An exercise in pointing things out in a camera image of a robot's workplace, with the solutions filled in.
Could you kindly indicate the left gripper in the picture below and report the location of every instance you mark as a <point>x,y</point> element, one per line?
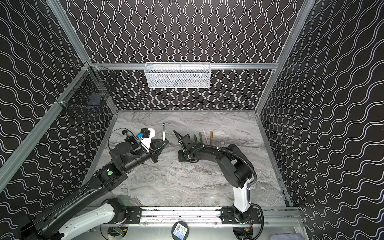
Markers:
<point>153,151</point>

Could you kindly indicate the black wire basket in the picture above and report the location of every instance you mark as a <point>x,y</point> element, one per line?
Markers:
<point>88,99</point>

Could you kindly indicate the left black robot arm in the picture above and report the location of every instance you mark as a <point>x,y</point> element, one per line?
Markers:
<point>63,221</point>

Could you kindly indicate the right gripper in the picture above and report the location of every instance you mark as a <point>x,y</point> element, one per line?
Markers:
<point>184,145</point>

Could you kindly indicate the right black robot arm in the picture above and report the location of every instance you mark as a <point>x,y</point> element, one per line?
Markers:
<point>235,166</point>

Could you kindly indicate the orange pen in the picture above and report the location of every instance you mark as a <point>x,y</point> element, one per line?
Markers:
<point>211,138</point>

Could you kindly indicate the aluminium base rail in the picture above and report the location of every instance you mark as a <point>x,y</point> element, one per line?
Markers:
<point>208,217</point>

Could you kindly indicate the light green pen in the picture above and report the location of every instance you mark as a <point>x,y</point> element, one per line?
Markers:
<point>164,132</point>

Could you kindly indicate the pink pen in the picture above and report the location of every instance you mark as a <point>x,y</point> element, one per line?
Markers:
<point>205,136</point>

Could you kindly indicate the white wire mesh basket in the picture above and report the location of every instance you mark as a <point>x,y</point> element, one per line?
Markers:
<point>177,75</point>

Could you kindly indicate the small black clamp vise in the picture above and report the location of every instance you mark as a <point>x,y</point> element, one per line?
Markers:
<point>131,138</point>

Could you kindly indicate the round black labelled disc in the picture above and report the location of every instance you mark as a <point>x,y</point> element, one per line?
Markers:
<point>180,231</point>

